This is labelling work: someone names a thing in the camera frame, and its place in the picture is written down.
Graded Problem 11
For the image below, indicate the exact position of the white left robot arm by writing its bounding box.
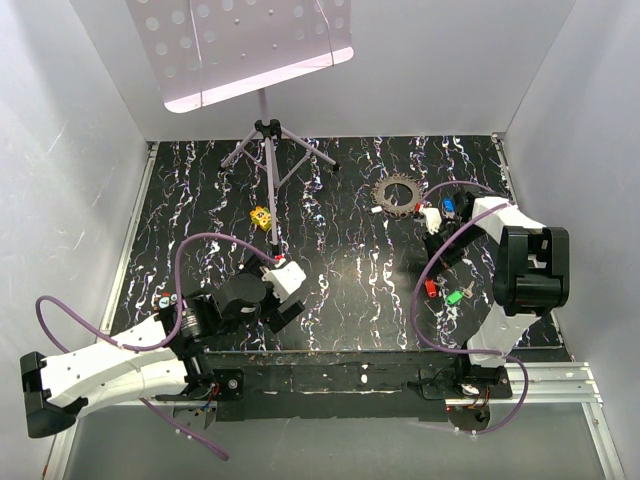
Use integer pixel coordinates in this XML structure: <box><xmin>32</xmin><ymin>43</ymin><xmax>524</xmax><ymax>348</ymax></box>
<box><xmin>20</xmin><ymin>256</ymin><xmax>306</xmax><ymax>438</ymax></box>

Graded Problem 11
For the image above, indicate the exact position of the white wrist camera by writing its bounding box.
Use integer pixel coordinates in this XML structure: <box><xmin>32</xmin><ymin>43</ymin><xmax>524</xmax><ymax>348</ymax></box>
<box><xmin>262</xmin><ymin>261</ymin><xmax>306</xmax><ymax>303</ymax></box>
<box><xmin>419</xmin><ymin>205</ymin><xmax>442</xmax><ymax>235</ymax></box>

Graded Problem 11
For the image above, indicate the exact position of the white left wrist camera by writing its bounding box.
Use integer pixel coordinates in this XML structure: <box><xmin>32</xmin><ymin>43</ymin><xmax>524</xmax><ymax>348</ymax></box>
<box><xmin>262</xmin><ymin>261</ymin><xmax>306</xmax><ymax>303</ymax></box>

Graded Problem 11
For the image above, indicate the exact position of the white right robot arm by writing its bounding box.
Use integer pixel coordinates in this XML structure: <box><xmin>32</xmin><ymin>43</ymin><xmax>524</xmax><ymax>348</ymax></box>
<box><xmin>416</xmin><ymin>190</ymin><xmax>570</xmax><ymax>398</ymax></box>

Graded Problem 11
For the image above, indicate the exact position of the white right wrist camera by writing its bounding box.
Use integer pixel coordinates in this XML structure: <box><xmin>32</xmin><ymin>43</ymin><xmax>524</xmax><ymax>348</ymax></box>
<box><xmin>419</xmin><ymin>205</ymin><xmax>442</xmax><ymax>235</ymax></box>

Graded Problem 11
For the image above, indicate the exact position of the blue tagged key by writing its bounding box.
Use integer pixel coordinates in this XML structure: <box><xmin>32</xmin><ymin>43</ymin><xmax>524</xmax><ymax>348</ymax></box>
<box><xmin>442</xmin><ymin>197</ymin><xmax>455</xmax><ymax>218</ymax></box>

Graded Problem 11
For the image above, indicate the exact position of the red tagged key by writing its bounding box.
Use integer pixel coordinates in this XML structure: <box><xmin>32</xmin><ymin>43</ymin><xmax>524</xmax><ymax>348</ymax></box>
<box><xmin>424</xmin><ymin>278</ymin><xmax>446</xmax><ymax>298</ymax></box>

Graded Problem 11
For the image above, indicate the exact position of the green tagged key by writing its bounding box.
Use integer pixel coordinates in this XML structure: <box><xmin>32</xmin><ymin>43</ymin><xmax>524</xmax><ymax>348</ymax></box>
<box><xmin>445</xmin><ymin>281</ymin><xmax>475</xmax><ymax>306</ymax></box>

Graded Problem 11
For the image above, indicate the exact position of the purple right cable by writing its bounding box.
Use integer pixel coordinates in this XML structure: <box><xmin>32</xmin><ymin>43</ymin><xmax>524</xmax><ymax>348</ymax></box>
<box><xmin>410</xmin><ymin>180</ymin><xmax>530</xmax><ymax>434</ymax></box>

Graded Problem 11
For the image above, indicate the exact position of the perforated music stand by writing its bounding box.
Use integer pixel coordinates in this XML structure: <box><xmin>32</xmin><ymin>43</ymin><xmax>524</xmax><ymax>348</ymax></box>
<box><xmin>127</xmin><ymin>0</ymin><xmax>354</xmax><ymax>253</ymax></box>

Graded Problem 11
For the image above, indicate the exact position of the yellow green toy block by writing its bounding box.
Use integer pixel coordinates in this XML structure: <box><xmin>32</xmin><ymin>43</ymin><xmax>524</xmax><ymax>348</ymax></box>
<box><xmin>250</xmin><ymin>206</ymin><xmax>272</xmax><ymax>232</ymax></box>

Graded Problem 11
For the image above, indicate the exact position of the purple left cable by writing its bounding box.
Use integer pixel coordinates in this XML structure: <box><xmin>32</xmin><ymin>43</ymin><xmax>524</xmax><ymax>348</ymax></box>
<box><xmin>35</xmin><ymin>232</ymin><xmax>281</xmax><ymax>461</ymax></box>

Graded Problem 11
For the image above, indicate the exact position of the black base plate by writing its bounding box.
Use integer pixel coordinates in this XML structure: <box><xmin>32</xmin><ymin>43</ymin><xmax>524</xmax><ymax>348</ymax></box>
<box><xmin>159</xmin><ymin>350</ymin><xmax>513</xmax><ymax>422</ymax></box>

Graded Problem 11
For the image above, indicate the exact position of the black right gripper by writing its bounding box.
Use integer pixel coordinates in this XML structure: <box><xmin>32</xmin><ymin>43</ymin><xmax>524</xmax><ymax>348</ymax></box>
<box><xmin>421</xmin><ymin>222</ymin><xmax>486</xmax><ymax>279</ymax></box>

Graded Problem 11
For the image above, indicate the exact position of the aluminium frame rail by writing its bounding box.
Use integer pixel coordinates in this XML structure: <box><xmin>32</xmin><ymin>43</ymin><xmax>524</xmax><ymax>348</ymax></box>
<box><xmin>444</xmin><ymin>362</ymin><xmax>604</xmax><ymax>406</ymax></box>

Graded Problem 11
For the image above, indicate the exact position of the purple cable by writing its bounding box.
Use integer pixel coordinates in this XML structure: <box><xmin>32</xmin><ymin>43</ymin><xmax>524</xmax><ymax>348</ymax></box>
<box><xmin>410</xmin><ymin>180</ymin><xmax>530</xmax><ymax>434</ymax></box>
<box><xmin>35</xmin><ymin>232</ymin><xmax>281</xmax><ymax>461</ymax></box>

